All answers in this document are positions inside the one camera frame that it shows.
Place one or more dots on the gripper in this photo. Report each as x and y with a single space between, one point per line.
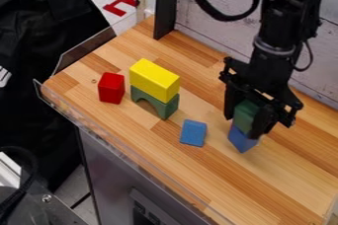
259 79

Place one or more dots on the green cube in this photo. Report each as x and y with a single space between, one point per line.
244 114

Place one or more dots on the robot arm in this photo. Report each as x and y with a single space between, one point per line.
281 21

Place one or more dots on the blue cube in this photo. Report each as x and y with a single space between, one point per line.
240 140

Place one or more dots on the red cube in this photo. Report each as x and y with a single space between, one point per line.
111 88

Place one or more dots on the blue wedge block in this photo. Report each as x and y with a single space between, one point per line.
193 133

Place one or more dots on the green arch block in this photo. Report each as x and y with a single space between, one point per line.
155 102

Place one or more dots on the yellow rectangular block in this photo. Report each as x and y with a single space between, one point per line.
154 80

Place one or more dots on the person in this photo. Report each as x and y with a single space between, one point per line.
37 67

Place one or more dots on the black post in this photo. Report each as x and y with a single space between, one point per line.
166 3

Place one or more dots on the red bracket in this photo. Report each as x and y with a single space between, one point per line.
119 5

